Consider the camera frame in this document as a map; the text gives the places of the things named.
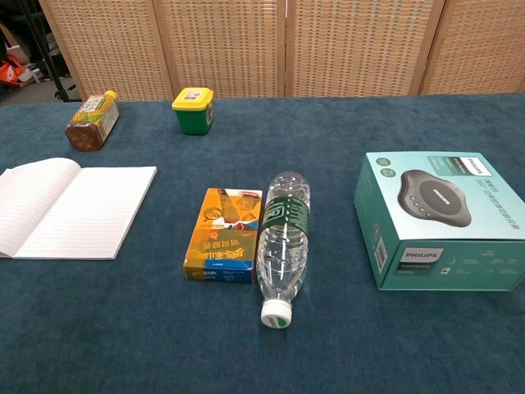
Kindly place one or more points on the white lined notebook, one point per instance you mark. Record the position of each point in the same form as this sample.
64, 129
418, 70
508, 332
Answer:
78, 209

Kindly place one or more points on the clear water bottle green label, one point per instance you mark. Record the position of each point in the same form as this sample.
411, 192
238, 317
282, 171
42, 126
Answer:
283, 246

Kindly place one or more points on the orange blue snack box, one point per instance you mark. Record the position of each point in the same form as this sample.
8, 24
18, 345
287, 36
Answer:
223, 236

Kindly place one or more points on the green tub yellow lid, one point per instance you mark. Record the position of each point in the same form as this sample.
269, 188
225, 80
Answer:
193, 117

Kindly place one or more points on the wooden woven folding screen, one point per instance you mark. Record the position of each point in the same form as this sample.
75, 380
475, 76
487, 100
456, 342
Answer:
287, 45

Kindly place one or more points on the teal Philips speaker box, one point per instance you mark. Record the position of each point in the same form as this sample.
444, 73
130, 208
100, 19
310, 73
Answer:
443, 230

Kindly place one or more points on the amber tea bottle yellow label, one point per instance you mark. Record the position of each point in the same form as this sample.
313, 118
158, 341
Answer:
93, 121

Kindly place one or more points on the blue table cloth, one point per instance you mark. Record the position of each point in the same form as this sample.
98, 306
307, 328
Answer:
123, 328

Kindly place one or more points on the black tripod stand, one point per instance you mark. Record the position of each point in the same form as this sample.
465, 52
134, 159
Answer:
45, 49

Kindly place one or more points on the orange plastic bag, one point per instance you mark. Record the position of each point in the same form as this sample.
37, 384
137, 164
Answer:
10, 71

